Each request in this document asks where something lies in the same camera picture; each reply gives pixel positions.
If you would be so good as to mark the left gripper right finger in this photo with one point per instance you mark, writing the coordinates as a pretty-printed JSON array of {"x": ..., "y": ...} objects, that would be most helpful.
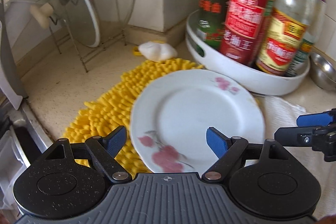
[{"x": 229, "y": 152}]

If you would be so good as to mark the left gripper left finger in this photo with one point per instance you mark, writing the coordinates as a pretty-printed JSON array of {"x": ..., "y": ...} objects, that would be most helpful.
[{"x": 101, "y": 152}]

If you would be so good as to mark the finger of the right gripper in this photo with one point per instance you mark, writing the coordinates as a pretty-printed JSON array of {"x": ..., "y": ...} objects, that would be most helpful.
[
  {"x": 317, "y": 119},
  {"x": 294, "y": 136}
]

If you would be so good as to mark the steel bowl tray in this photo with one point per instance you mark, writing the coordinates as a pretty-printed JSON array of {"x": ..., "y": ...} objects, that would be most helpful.
[{"x": 322, "y": 72}]

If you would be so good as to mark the floral plate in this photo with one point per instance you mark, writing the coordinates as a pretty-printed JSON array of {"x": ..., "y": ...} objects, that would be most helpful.
[{"x": 170, "y": 118}]

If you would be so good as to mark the white towel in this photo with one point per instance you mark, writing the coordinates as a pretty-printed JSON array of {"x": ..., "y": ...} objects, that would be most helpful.
[{"x": 280, "y": 113}]

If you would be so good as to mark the yellow chenille mat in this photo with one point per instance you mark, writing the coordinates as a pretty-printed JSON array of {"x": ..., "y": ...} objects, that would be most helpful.
[{"x": 113, "y": 108}]

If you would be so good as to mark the white turntable tray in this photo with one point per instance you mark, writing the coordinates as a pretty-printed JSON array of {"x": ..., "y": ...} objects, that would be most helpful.
[{"x": 253, "y": 80}]

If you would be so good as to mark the steel sink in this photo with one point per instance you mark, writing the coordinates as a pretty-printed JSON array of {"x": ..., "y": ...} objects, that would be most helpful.
[{"x": 29, "y": 136}]

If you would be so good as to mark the white plastic sink tray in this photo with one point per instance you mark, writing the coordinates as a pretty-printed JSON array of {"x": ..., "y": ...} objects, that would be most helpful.
[{"x": 12, "y": 166}]

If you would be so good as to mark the yellow cap vinegar bottle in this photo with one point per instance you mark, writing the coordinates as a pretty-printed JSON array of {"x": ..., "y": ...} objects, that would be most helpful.
[{"x": 289, "y": 22}]

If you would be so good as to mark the white sponge ball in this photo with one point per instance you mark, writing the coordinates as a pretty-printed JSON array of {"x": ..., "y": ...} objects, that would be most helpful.
[{"x": 157, "y": 52}]

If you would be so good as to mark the red label soy sauce bottle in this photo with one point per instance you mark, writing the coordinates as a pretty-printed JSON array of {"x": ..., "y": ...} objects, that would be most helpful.
[{"x": 245, "y": 26}]

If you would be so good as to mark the purple label clear bottle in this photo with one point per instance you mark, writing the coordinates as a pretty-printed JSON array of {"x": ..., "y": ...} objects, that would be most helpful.
[{"x": 310, "y": 38}]

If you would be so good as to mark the wire lid rack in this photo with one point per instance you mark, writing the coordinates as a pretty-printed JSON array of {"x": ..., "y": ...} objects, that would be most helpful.
[{"x": 109, "y": 30}]

